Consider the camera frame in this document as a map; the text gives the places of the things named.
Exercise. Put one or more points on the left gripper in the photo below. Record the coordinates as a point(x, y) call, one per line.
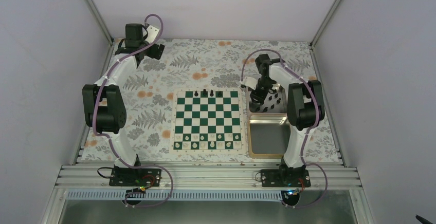
point(152, 53)

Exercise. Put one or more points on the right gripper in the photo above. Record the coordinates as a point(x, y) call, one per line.
point(260, 97)

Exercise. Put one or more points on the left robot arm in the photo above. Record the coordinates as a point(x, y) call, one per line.
point(104, 108)

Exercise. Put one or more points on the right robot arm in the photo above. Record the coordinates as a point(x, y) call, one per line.
point(304, 99)

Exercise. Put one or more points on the green white chess board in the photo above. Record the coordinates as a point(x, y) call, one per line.
point(196, 121)

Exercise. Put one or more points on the silver tin with pawns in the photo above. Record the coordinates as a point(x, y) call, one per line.
point(275, 102)

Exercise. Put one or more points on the floral table mat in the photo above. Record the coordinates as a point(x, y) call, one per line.
point(210, 64)

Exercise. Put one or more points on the empty gold-rimmed tin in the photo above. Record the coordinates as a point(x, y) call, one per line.
point(268, 136)

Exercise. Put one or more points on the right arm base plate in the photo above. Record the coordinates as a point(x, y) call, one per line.
point(288, 178)

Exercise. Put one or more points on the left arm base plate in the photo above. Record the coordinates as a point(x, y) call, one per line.
point(146, 177)

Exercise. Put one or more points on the aluminium rail frame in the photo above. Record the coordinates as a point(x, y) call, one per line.
point(209, 176)

